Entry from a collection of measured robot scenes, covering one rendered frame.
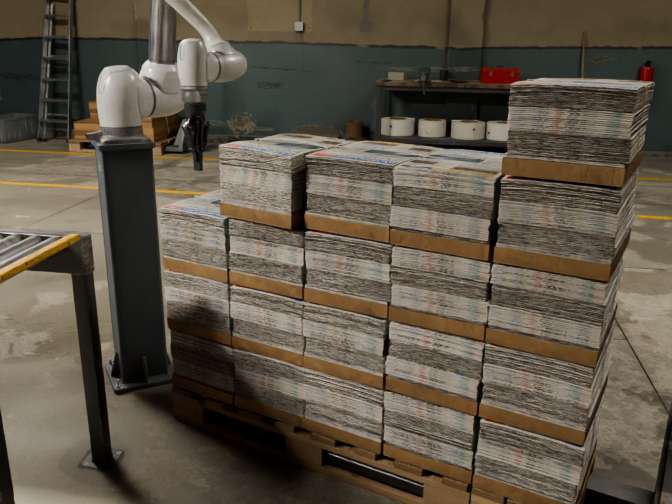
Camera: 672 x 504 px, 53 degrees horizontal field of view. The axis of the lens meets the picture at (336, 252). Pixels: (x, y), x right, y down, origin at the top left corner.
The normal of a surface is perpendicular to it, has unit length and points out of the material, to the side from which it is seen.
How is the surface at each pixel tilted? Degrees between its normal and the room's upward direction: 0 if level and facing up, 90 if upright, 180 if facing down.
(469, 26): 90
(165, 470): 0
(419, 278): 90
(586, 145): 90
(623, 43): 90
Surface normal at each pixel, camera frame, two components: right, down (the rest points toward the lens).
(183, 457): 0.01, -0.95
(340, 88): -0.17, 0.30
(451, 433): -0.50, 0.26
